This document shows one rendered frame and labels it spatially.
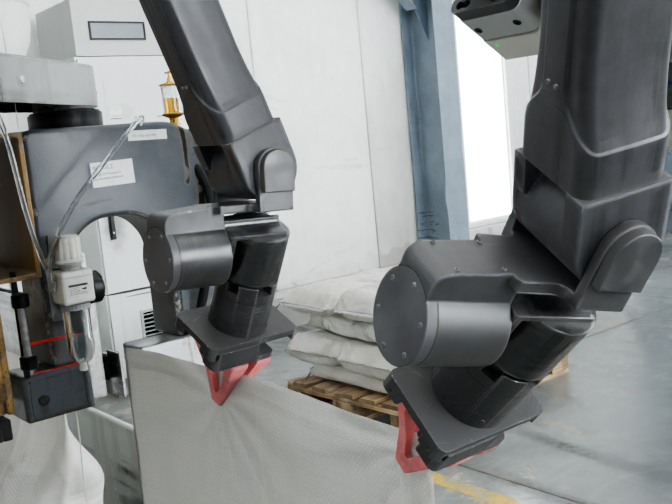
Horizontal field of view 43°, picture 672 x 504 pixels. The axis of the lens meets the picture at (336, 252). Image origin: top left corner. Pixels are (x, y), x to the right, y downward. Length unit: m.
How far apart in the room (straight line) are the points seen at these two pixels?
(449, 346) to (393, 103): 6.42
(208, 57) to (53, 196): 0.36
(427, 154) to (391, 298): 6.49
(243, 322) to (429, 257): 0.36
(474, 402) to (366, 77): 6.20
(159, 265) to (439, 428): 0.30
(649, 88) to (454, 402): 0.23
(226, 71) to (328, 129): 5.68
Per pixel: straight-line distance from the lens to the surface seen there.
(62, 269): 1.00
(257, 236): 0.76
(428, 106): 6.93
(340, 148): 6.48
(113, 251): 4.83
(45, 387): 1.05
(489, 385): 0.54
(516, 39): 1.03
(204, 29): 0.75
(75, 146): 1.05
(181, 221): 0.73
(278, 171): 0.75
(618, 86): 0.44
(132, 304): 4.90
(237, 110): 0.74
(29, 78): 1.00
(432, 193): 6.97
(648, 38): 0.44
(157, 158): 1.09
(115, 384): 1.11
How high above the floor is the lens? 1.30
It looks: 7 degrees down
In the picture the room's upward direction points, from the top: 5 degrees counter-clockwise
